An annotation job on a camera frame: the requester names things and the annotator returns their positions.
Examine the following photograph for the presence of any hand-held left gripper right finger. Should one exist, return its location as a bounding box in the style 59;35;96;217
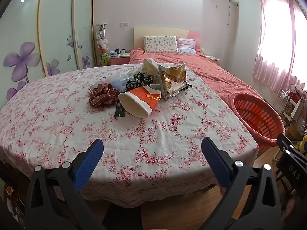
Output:
199;137;282;230

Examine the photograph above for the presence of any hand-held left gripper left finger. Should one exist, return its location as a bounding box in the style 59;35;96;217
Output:
24;138;108;230

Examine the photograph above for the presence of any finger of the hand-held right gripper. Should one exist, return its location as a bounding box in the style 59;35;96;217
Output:
276;133;307;161

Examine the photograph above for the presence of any orange plastic laundry basket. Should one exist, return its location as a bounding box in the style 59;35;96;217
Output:
233;92;286;148

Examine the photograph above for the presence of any black packet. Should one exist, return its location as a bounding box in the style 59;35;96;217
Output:
114;101;127;118

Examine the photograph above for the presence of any red plaid scrunchie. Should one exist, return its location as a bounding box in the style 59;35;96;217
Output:
89;83;120;107

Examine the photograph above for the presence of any orange white paper cup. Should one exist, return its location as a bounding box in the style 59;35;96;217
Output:
118;85;162;118

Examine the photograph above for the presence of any blue plastic bag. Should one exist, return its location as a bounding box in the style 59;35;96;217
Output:
112;75;135;91

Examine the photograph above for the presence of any gold white snack bag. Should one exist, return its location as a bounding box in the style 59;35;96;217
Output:
158;63;188;101

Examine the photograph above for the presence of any black floral scrunchie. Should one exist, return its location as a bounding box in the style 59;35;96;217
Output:
126;72;154;93

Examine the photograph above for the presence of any cream plastic bag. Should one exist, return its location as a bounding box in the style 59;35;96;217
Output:
143;58;160;82

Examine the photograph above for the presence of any brown cardboard box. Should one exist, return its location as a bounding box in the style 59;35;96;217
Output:
285;124;302;141

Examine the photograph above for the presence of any pink floral tablecloth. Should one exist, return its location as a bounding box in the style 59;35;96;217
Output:
0;63;260;209

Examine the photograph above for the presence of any pink curtain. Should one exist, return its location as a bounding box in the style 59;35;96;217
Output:
292;0;307;85
253;0;297;87

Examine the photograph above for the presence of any bed with pink duvet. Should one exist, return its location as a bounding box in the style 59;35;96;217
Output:
129;48;265;108

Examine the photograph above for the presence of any green yellow plush toy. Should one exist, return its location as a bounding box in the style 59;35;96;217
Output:
99;53;110;66

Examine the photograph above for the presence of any pink nightstand with mugs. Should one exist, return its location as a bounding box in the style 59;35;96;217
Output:
109;53;131;66

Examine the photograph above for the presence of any pink striped pillow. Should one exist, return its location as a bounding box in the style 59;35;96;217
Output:
177;36;197;54

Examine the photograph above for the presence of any white plush toy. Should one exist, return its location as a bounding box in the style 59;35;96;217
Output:
96;32;108;49

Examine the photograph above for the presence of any floral pillow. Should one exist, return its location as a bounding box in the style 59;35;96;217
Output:
143;36;178;53

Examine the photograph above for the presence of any wardrobe with purple flower doors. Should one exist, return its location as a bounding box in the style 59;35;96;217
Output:
0;0;97;112

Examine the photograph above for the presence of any cream pink headboard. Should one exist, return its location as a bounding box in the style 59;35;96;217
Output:
133;26;201;53

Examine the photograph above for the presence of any white wire rack cart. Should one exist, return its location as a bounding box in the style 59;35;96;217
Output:
273;89;292;116

